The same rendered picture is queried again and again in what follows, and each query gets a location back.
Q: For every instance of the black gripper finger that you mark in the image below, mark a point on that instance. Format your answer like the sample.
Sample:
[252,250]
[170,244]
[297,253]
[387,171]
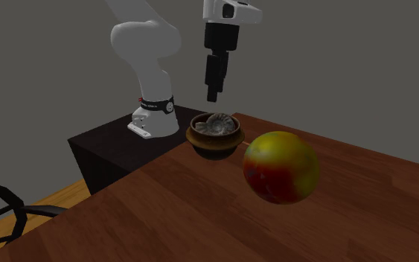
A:
[213,72]
[224,65]

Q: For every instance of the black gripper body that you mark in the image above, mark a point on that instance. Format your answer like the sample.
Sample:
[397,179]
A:
[222,36]

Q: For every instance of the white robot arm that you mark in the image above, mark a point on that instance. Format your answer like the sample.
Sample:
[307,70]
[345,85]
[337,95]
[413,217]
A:
[150,76]

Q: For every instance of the grey spiral shell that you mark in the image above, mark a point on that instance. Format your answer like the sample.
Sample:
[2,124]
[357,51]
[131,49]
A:
[218,124]

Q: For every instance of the brown ceramic bowl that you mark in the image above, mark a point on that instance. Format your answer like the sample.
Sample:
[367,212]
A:
[214,143]

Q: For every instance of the red and yellow apple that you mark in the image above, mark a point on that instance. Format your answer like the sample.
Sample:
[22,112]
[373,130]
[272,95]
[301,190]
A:
[280,167]

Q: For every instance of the dark robot stand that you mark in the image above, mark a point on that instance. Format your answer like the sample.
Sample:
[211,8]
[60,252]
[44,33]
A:
[107,147]

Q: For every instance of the brown wooden table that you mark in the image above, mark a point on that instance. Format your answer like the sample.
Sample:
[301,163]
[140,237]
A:
[158,217]

